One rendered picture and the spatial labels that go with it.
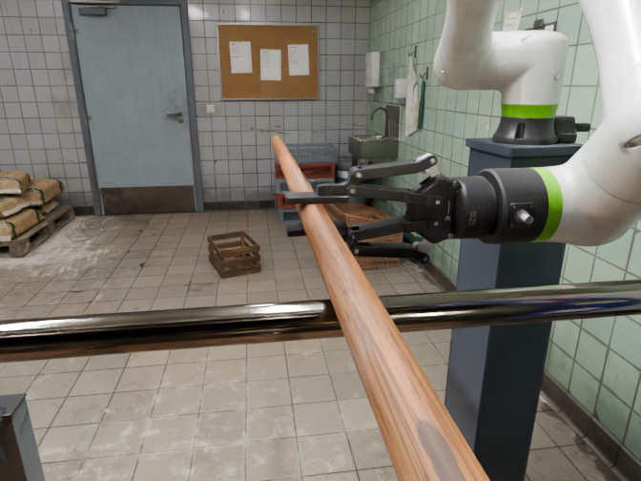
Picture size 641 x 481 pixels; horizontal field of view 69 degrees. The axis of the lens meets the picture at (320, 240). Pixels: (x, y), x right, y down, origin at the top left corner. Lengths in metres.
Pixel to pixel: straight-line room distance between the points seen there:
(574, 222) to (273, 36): 4.71
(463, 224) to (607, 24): 0.29
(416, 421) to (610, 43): 0.53
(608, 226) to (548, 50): 0.65
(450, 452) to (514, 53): 1.07
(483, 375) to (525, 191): 0.84
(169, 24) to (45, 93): 1.41
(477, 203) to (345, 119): 4.75
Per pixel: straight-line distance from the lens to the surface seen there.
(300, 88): 5.17
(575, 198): 0.61
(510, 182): 0.57
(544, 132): 1.22
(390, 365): 0.23
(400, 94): 3.99
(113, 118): 5.32
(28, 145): 5.66
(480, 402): 1.40
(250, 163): 5.22
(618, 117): 0.56
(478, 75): 1.19
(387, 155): 4.19
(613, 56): 0.63
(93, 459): 2.11
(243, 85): 5.14
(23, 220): 4.64
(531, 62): 1.20
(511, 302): 0.40
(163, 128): 5.23
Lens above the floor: 1.33
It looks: 18 degrees down
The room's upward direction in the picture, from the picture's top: straight up
